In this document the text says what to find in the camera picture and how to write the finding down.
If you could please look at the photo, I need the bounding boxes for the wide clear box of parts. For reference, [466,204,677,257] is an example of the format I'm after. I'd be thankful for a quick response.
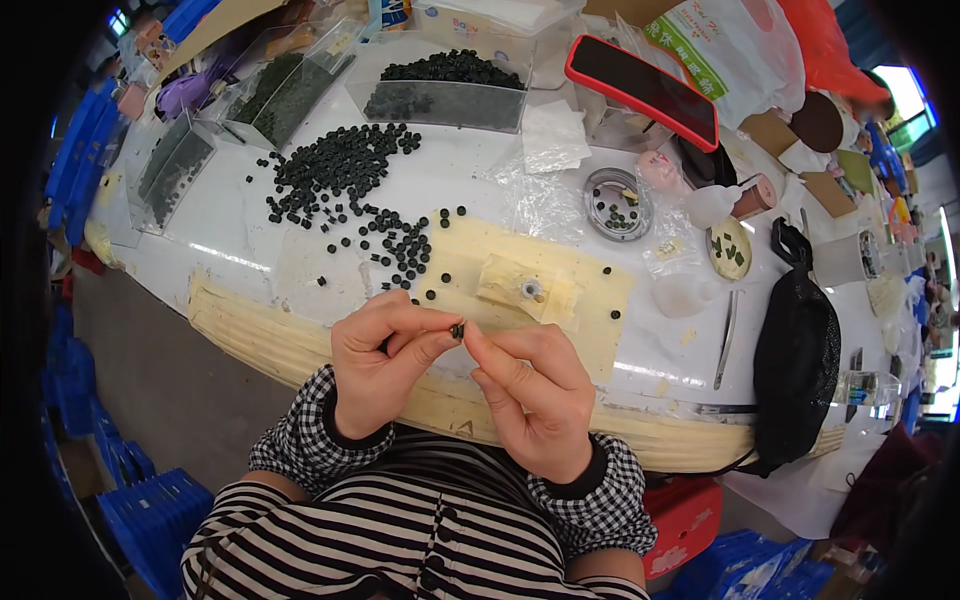
[346,30,537,135]

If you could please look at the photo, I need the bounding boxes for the clear plastic sheet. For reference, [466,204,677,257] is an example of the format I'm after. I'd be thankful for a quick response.
[486,136,655,250]

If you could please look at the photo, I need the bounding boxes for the red plastic stool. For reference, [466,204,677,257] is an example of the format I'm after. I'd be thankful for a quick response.
[642,478,725,580]

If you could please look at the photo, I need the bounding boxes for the round metal tin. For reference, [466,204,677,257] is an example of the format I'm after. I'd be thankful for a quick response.
[582,167,655,243]

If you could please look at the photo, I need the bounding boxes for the red-cased phone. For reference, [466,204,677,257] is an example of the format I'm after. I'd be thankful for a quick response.
[564,33,721,154]

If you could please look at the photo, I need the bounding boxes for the clear water bottle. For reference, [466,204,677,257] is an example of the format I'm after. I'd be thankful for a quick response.
[832,369,903,409]

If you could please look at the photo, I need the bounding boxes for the pile of black round parts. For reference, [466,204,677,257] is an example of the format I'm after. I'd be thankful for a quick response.
[246,122,470,305]

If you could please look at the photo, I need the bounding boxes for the person's left hand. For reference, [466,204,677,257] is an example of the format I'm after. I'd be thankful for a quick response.
[330,288,465,442]

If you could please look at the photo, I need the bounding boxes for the clear lidded storage box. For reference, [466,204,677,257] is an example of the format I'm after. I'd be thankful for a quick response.
[411,0,588,40]

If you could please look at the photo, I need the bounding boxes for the heap of blue crates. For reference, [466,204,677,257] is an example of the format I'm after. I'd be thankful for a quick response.
[671,528,835,600]

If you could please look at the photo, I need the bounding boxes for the row of blue crates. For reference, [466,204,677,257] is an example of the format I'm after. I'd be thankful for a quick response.
[43,78,125,249]

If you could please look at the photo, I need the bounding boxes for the narrow clear box of parts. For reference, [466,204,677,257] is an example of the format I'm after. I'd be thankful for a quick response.
[126,112,219,237]

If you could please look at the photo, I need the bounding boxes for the person's body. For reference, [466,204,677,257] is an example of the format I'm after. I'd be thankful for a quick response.
[180,423,654,600]

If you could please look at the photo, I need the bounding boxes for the purple plastic bag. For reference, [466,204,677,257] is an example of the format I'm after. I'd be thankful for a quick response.
[154,56,228,123]

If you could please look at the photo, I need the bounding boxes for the brown round disc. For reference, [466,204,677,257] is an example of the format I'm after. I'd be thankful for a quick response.
[789,90,846,154]

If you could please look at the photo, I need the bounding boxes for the white cup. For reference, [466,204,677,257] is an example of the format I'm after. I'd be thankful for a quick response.
[812,228,886,289]

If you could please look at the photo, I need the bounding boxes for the white bag with green print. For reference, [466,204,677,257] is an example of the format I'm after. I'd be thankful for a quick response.
[645,0,807,130]

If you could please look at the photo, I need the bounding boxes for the brown tube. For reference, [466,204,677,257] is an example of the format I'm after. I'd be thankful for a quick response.
[731,174,779,222]

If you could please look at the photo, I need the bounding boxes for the doll head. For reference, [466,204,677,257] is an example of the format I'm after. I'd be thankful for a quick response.
[636,150,695,201]

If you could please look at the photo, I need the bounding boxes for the orange plastic bag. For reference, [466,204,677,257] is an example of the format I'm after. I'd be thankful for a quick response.
[776,0,894,106]

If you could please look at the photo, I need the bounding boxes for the taped jig with metal ring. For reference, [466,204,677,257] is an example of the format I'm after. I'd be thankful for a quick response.
[477,253,580,329]

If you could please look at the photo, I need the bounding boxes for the round cream lid with pieces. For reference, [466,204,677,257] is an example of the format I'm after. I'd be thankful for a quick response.
[706,217,753,283]

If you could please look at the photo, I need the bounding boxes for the person's right hand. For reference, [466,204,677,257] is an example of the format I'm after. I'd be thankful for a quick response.
[461,321,598,486]

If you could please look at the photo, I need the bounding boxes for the dark maroon cloth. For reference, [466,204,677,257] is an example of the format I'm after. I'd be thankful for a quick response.
[828,422,948,558]

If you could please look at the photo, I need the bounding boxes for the cream foam work pad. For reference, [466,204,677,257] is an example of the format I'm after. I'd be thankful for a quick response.
[411,213,637,385]

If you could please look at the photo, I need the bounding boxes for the stack of blue crates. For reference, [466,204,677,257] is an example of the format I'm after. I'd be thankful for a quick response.
[96,468,216,600]

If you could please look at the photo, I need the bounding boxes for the white paper sheet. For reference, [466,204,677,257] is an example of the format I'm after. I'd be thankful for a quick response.
[722,429,888,520]

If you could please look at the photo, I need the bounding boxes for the small clear packet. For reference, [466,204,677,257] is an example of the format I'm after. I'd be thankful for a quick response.
[642,235,688,276]

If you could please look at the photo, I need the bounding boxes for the tall clear box of parts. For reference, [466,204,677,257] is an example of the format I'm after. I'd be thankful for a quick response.
[216,18,366,153]

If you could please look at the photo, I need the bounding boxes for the metal tweezers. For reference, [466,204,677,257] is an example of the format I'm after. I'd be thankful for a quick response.
[712,288,744,392]

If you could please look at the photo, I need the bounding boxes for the brown cardboard piece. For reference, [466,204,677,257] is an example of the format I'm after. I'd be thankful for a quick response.
[738,108,801,160]

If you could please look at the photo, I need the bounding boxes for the folded white plastic sheet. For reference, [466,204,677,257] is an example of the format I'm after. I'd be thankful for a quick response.
[520,99,594,176]

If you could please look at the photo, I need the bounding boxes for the black mesh bag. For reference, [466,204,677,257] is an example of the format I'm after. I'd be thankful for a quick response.
[738,216,843,479]

